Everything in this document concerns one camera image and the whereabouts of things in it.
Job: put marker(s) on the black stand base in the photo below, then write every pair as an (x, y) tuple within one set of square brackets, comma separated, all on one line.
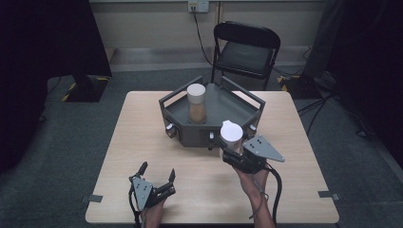
[(301, 87), (85, 88)]

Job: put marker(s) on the black folding chair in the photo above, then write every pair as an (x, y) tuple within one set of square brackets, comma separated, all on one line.
[(244, 57)]

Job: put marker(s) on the person's right hand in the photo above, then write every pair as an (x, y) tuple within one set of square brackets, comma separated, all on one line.
[(252, 182)]

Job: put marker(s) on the white wall socket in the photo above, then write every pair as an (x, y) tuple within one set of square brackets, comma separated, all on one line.
[(198, 5)]

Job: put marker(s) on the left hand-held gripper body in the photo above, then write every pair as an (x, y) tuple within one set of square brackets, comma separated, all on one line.
[(142, 191)]

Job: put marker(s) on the grey table bracket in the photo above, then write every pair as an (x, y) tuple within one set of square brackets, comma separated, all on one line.
[(93, 198), (328, 194)]

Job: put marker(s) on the person's left hand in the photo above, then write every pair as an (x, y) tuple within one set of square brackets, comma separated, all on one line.
[(153, 215)]

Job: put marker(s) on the white-lidded jar with brown contents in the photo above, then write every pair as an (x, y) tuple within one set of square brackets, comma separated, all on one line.
[(196, 104)]

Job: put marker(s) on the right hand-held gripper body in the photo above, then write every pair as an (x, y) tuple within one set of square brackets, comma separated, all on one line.
[(259, 150)]

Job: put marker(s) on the black curtain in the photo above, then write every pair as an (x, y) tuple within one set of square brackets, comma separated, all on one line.
[(38, 47), (364, 47)]

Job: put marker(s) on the grey hexagonal rack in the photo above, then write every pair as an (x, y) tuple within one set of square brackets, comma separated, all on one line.
[(221, 107)]

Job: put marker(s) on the white-lidded jar with light contents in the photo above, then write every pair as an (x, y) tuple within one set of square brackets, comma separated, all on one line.
[(232, 133)]

